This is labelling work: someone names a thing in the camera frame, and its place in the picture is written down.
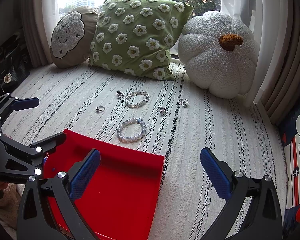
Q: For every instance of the green daisy pillow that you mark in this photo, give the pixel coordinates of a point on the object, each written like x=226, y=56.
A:
x=135, y=36

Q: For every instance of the white striped knit blanket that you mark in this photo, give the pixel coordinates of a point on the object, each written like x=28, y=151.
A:
x=181, y=119

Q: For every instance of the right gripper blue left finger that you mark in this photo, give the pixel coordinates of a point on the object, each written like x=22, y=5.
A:
x=36, y=219

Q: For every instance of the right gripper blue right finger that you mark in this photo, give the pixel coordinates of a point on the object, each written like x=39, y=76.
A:
x=263, y=219

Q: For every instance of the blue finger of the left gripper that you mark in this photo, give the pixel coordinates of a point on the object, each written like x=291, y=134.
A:
x=22, y=104
x=49, y=144

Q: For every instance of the white pumpkin plush pillow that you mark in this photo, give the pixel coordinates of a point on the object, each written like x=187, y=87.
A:
x=220, y=54

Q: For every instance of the beige window curtain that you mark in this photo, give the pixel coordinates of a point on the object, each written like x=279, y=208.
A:
x=276, y=26

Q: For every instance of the astronaut print pillow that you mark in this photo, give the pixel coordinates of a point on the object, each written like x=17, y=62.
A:
x=289, y=130

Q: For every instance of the beige sheep round pillow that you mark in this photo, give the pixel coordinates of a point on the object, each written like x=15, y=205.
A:
x=72, y=36

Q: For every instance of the red plastic tray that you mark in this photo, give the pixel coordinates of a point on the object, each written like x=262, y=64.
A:
x=120, y=200

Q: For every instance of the black quilted handbag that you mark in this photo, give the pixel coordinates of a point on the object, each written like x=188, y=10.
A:
x=15, y=62

